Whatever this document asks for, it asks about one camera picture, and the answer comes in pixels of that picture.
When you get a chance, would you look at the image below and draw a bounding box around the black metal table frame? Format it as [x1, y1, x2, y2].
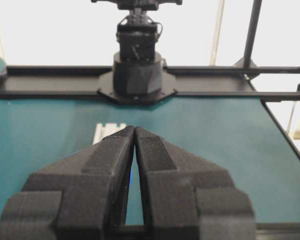
[0, 0, 300, 176]

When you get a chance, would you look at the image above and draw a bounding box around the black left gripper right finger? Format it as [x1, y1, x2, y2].
[134, 127, 256, 240]

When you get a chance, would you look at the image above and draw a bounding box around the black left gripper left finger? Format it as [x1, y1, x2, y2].
[0, 126, 135, 240]

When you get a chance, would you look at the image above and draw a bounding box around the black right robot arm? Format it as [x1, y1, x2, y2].
[112, 0, 256, 240]

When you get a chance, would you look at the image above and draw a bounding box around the silver aluminium extrusion rail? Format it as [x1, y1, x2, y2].
[92, 123, 127, 145]

